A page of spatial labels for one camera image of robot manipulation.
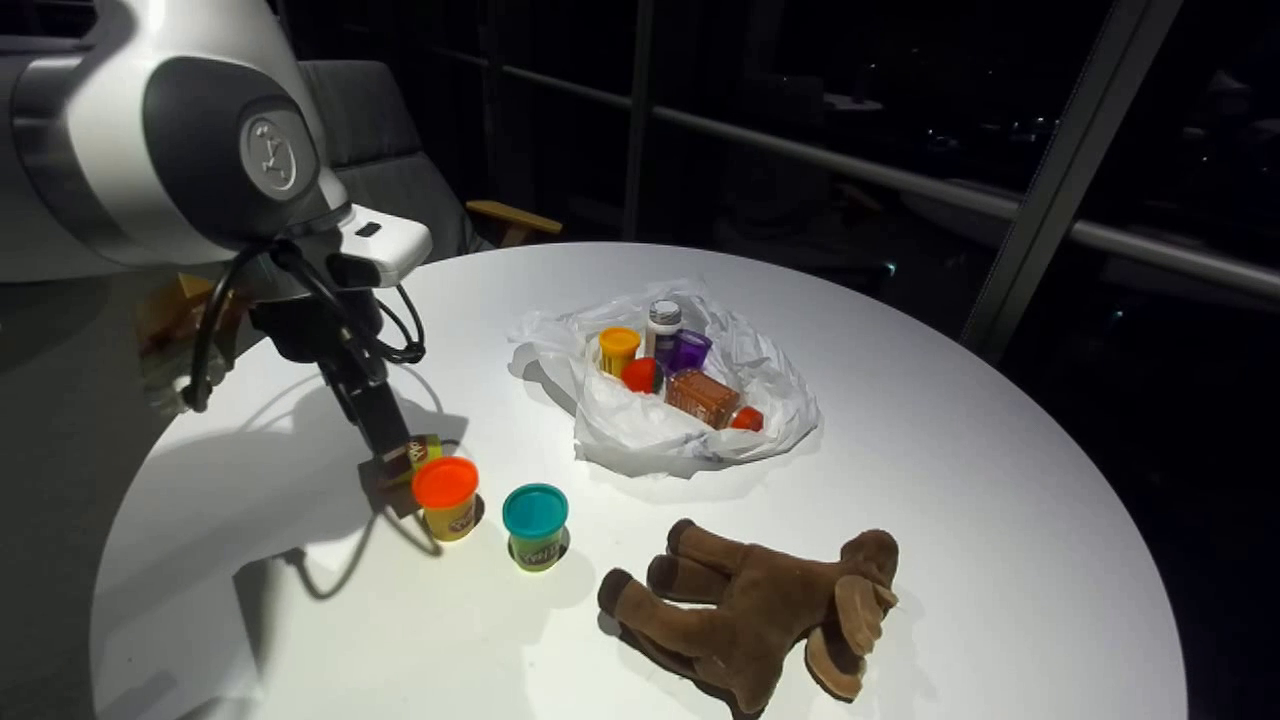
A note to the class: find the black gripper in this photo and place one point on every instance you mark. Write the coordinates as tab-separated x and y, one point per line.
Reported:
325	332

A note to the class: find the orange lid dough tub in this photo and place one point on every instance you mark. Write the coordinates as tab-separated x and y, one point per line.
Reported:
445	489

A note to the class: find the yellow lid dough tub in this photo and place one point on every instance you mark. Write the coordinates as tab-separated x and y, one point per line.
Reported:
618	351

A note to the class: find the white lid small bottle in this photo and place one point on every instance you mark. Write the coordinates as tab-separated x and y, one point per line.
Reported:
667	322

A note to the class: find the brown container with red cap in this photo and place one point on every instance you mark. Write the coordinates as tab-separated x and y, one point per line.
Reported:
706	396

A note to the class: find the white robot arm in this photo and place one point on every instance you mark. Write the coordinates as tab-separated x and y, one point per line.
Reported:
123	134

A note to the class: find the white plastic bag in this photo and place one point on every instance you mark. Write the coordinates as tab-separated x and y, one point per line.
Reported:
640	434

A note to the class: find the brown moose plush toy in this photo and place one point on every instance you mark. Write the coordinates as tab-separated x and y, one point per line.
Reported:
747	612

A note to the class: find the teal lid dough tub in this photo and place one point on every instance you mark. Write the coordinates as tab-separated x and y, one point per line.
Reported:
537	520

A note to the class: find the wooden chair armrest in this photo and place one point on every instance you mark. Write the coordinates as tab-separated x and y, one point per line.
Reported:
520	218

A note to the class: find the grey office chair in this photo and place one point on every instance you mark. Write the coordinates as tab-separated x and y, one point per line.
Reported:
385	134

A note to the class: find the dark thin window post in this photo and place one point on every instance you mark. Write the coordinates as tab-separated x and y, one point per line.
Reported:
640	105

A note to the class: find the metal window rail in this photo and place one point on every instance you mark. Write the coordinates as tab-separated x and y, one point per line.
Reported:
933	185

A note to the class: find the metal window post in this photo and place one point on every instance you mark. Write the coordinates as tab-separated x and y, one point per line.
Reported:
1065	172

